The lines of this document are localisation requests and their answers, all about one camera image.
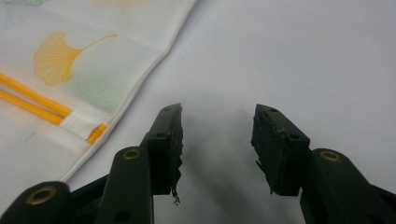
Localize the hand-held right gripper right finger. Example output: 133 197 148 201
250 104 396 224

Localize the white mesh leaf-print laundry bag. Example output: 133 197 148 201
0 0 199 216

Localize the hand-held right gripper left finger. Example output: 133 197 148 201
96 103 184 224

